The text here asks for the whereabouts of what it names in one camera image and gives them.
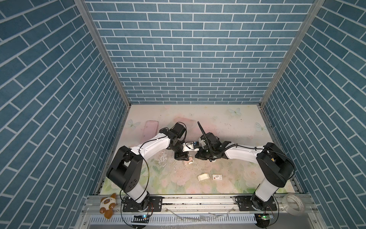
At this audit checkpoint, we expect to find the aluminium corner frame post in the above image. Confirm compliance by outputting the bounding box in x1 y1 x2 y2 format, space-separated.
74 0 131 109
259 0 325 109

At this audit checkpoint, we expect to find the aluminium corner frame post right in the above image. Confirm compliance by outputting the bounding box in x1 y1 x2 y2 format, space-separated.
259 0 325 109

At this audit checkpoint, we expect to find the clear tape roll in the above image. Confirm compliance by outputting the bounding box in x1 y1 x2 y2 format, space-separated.
282 193 305 216

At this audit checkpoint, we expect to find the white staple box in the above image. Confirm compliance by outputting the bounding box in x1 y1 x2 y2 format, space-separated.
212 174 223 180

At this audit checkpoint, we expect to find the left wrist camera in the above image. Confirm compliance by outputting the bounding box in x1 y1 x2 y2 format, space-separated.
183 141 200 152

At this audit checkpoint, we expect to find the brown white plush toy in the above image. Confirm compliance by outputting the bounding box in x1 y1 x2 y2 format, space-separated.
99 193 117 219

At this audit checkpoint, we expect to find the aluminium corner frame post left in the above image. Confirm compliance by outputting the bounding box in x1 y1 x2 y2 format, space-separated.
74 0 131 109

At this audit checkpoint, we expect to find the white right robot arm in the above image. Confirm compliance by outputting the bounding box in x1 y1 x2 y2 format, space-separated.
195 133 295 210

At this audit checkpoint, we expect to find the pink phone case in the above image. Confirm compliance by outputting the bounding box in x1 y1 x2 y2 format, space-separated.
141 120 159 143

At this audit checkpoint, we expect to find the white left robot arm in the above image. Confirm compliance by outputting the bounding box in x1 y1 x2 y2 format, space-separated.
106 122 189 210

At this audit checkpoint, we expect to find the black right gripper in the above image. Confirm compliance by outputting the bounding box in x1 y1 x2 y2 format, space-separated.
193 145 215 160

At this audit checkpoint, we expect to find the staple box tray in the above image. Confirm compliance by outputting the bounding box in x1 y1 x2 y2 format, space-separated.
197 173 210 181

